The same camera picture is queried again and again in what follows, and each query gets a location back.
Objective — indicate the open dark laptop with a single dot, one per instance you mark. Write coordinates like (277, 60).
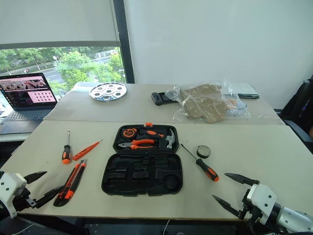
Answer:
(27, 93)

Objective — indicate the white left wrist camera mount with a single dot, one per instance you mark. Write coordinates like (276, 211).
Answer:
(9, 183)

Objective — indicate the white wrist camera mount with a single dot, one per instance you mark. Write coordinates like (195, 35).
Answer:
(9, 183)
(264, 198)

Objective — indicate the claw hammer orange black grip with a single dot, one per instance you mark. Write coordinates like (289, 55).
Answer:
(151, 133)

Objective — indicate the clear bag with brown items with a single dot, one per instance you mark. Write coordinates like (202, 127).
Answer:
(207, 105)

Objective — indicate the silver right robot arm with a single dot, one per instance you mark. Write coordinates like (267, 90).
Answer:
(293, 218)

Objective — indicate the black flat device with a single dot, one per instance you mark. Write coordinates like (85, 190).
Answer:
(159, 99)

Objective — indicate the short orange black screwdriver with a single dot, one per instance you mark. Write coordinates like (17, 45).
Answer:
(66, 154)

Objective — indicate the white roller blind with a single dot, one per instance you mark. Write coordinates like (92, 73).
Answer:
(56, 22)

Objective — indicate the orange black utility knife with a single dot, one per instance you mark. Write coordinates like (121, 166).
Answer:
(71, 183)

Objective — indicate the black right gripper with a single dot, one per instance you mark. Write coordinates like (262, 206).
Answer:
(249, 209)

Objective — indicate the black window frame post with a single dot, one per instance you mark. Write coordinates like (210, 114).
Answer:
(124, 49)

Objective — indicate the orange voltage tester pen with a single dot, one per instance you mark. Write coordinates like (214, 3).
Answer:
(84, 151)

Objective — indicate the long orange black screwdriver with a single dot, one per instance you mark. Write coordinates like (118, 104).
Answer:
(207, 170)

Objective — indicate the black orange tape measure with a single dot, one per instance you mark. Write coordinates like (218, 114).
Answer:
(128, 133)

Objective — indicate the black office chair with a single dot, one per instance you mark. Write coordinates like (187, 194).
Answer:
(297, 107)

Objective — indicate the black electrical tape roll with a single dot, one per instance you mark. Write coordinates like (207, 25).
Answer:
(203, 152)

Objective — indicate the round shiny metal plate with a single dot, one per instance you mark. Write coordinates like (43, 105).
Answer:
(108, 91)

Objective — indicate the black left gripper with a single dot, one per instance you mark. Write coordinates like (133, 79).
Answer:
(23, 200)

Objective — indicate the black tool case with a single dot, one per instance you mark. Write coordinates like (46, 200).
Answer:
(141, 176)

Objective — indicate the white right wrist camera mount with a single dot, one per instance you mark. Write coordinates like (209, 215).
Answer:
(264, 198)

